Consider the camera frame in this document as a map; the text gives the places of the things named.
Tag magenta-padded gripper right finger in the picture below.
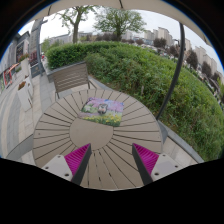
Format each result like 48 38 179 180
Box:
131 142 184 186

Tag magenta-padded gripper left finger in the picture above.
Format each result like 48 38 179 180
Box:
41 143 93 186

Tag flower landscape print mouse pad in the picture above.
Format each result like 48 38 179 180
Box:
78 97 125 128

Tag white planter with orange flowers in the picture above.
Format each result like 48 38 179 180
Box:
16 80 34 113

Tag brown slatted wooden chair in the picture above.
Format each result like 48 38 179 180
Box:
51 61 98 100

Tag dark curved parasol pole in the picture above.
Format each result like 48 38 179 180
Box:
155 21 186 121

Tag white planter with red flowers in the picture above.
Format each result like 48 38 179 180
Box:
18 53 32 79

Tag grey shopfront building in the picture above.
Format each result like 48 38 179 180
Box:
0 30 31 98

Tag grey stone sign pillar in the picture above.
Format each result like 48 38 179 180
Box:
28 18 49 79

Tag distant beige apartment buildings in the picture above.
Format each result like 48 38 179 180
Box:
143 26 224 81

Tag tall thin-crowned tree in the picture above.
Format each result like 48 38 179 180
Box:
54 4 98 44

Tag round dense-crowned tree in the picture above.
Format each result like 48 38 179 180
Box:
93 7 148 43

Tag beige parasol canopy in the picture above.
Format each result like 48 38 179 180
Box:
36 0 214 48

